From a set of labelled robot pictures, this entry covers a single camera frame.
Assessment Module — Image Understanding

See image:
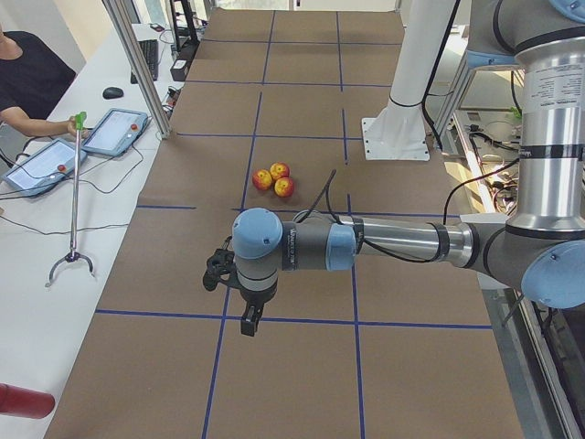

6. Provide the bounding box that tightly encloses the near blue teach pendant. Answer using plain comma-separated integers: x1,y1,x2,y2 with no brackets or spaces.
1,139,77,199

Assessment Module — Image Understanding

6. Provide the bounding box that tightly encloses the front red yellow apple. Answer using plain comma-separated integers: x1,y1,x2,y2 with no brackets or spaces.
273,177,295,198

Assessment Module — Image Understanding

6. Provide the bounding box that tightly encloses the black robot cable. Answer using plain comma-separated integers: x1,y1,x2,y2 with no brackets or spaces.
304,169,520,264

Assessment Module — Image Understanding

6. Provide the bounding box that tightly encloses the far blue teach pendant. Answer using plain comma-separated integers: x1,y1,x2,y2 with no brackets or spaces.
81,108,148,156

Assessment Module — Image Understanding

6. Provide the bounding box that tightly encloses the red cylinder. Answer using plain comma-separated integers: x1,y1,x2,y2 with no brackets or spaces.
0,383,55,419

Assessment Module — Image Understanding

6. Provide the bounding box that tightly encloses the red yellow apple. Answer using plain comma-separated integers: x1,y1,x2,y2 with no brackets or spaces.
252,168,273,191
269,162,291,181
273,177,295,198

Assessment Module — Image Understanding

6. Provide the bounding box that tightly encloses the black computer mouse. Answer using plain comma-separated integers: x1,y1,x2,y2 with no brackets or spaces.
102,87,124,100

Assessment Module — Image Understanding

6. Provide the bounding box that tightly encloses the black box device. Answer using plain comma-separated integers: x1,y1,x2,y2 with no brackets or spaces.
170,59,190,82

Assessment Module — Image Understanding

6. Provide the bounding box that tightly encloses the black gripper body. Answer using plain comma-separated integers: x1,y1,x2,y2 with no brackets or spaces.
239,286,277,320

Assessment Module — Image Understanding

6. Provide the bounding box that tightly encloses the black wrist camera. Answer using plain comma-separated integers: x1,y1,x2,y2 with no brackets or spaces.
202,236,240,292

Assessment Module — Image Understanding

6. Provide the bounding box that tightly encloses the person's hand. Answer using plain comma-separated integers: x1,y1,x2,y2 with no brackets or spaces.
67,116,90,139

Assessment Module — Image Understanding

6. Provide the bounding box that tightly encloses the blue teach pendant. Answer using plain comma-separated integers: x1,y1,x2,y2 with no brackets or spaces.
81,108,148,156
1,139,77,199

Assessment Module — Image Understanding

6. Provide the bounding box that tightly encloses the brown paper table cover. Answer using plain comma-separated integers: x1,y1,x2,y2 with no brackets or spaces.
47,10,523,438

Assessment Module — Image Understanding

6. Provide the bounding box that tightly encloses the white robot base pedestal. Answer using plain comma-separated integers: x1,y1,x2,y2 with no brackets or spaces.
362,0,458,161

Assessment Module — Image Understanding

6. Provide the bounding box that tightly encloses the black keyboard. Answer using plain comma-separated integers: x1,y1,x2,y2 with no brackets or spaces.
138,39,159,81

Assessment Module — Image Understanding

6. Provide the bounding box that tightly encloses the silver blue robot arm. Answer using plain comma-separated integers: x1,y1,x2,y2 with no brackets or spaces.
229,1,584,336

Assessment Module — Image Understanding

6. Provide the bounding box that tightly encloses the aluminium frame post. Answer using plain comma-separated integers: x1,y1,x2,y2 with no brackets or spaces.
103,0,171,139

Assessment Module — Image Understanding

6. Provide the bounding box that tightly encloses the left red yellow apple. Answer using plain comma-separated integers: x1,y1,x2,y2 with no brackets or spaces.
252,168,273,191

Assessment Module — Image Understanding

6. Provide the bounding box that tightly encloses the rear red yellow apple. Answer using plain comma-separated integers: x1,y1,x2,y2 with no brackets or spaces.
269,162,291,181

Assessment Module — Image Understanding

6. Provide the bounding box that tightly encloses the silver reacher grabber tool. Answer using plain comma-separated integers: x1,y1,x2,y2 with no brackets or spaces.
45,112,93,288

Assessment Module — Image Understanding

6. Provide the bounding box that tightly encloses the person in black shirt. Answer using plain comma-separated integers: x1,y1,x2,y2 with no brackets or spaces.
1,31,76,137

